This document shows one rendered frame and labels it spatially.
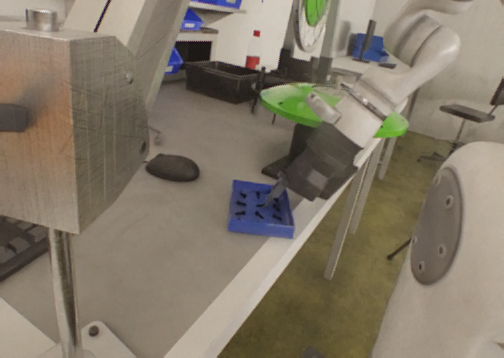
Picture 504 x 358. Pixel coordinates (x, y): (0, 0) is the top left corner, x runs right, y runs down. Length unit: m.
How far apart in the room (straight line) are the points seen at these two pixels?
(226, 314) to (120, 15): 0.31
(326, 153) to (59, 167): 0.40
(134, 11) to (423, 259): 0.21
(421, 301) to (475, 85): 5.21
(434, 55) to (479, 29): 4.83
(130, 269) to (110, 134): 0.27
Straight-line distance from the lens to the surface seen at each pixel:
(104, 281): 0.44
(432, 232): 0.18
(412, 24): 0.54
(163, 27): 0.29
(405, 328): 0.21
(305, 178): 0.53
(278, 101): 0.67
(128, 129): 0.22
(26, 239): 0.50
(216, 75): 1.22
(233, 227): 0.51
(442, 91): 5.37
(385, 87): 0.52
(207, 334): 0.39
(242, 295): 0.43
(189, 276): 0.44
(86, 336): 0.38
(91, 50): 0.18
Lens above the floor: 1.22
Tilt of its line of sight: 23 degrees down
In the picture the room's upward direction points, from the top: 9 degrees clockwise
